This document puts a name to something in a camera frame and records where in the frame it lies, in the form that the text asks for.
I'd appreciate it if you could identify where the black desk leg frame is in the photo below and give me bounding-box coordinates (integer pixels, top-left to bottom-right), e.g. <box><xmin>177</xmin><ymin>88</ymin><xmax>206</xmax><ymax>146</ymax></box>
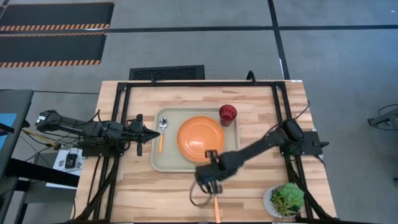
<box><xmin>0</xmin><ymin>157</ymin><xmax>80</xmax><ymax>224</ymax></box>

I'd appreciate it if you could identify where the orange-handled metal fork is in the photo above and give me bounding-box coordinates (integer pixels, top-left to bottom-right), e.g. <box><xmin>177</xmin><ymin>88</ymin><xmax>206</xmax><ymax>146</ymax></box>
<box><xmin>213</xmin><ymin>193</ymin><xmax>222</xmax><ymax>224</ymax></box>

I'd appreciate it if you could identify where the white paper sheet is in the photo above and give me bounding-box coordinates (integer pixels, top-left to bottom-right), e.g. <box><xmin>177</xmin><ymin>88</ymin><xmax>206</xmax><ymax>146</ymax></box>
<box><xmin>46</xmin><ymin>148</ymin><xmax>83</xmax><ymax>190</ymax></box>

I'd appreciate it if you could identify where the orange-handled metal spoon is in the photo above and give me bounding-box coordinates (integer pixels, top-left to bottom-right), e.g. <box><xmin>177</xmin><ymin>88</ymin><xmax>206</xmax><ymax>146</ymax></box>
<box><xmin>157</xmin><ymin>116</ymin><xmax>169</xmax><ymax>154</ymax></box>

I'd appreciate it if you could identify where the grey chair base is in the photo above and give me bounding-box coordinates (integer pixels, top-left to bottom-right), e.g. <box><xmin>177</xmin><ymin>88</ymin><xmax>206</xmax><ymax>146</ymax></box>
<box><xmin>366</xmin><ymin>104</ymin><xmax>398</xmax><ymax>128</ymax></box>

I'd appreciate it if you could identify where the blue flat panel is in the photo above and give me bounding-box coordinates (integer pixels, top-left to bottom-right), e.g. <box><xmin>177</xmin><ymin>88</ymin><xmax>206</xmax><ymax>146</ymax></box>
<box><xmin>0</xmin><ymin>113</ymin><xmax>17</xmax><ymax>150</ymax></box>

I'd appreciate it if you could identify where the black perforated floor panel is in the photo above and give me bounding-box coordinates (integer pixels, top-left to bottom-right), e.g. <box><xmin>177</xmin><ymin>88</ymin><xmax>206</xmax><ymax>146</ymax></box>
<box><xmin>129</xmin><ymin>64</ymin><xmax>206</xmax><ymax>81</ymax></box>

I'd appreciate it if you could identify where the yellow cable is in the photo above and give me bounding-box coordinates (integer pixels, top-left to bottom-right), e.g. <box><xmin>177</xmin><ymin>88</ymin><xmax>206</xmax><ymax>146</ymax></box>
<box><xmin>21</xmin><ymin>128</ymin><xmax>62</xmax><ymax>150</ymax></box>

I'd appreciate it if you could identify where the small black device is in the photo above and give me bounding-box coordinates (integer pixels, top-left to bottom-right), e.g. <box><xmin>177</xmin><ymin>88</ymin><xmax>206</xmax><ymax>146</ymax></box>
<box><xmin>64</xmin><ymin>153</ymin><xmax>78</xmax><ymax>169</ymax></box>

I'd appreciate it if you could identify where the dark grey desk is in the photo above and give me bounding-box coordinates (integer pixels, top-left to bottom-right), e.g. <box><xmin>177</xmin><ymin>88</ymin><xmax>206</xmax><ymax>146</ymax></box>
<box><xmin>0</xmin><ymin>89</ymin><xmax>34</xmax><ymax>187</ymax></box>

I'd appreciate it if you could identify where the black aluminium rig frame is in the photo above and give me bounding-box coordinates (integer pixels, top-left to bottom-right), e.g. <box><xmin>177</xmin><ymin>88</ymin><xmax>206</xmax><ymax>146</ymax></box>
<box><xmin>74</xmin><ymin>80</ymin><xmax>336</xmax><ymax>224</ymax></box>

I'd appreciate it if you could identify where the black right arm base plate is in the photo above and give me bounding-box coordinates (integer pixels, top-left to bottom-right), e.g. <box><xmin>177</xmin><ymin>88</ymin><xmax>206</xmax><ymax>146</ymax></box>
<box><xmin>280</xmin><ymin>130</ymin><xmax>330</xmax><ymax>156</ymax></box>

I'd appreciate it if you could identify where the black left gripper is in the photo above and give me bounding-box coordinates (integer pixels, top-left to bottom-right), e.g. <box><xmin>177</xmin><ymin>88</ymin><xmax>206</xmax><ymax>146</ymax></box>
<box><xmin>126</xmin><ymin>113</ymin><xmax>160</xmax><ymax>157</ymax></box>

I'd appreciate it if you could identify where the black hazard-striped floor mat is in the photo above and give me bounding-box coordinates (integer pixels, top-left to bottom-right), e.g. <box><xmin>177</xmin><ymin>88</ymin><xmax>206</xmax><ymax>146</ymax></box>
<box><xmin>0</xmin><ymin>2</ymin><xmax>115</xmax><ymax>32</ymax></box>
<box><xmin>0</xmin><ymin>32</ymin><xmax>108</xmax><ymax>68</ymax></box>

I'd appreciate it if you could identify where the red plastic cup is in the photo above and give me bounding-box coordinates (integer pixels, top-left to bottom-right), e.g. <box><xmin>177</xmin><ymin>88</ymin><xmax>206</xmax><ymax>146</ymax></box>
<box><xmin>218</xmin><ymin>104</ymin><xmax>238</xmax><ymax>128</ymax></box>

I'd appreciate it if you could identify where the orange plate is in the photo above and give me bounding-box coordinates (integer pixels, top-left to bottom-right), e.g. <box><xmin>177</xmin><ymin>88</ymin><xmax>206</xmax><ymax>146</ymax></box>
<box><xmin>176</xmin><ymin>115</ymin><xmax>226</xmax><ymax>164</ymax></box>

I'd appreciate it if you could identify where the beige plastic tray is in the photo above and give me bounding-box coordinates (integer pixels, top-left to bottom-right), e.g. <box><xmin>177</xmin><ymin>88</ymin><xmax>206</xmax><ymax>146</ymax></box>
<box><xmin>150</xmin><ymin>107</ymin><xmax>241</xmax><ymax>173</ymax></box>

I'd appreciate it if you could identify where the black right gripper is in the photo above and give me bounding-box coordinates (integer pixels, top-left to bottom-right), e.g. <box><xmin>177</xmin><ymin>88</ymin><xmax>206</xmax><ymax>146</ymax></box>
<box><xmin>194</xmin><ymin>149</ymin><xmax>239</xmax><ymax>195</ymax></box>

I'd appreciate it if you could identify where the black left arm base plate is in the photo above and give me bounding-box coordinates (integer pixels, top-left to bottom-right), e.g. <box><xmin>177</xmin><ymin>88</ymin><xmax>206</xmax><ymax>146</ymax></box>
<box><xmin>77</xmin><ymin>136</ymin><xmax>127</xmax><ymax>158</ymax></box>

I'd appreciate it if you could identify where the green succulent in white pot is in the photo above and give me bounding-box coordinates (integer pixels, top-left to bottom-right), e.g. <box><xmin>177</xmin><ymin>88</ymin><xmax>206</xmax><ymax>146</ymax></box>
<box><xmin>262</xmin><ymin>182</ymin><xmax>305</xmax><ymax>218</ymax></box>

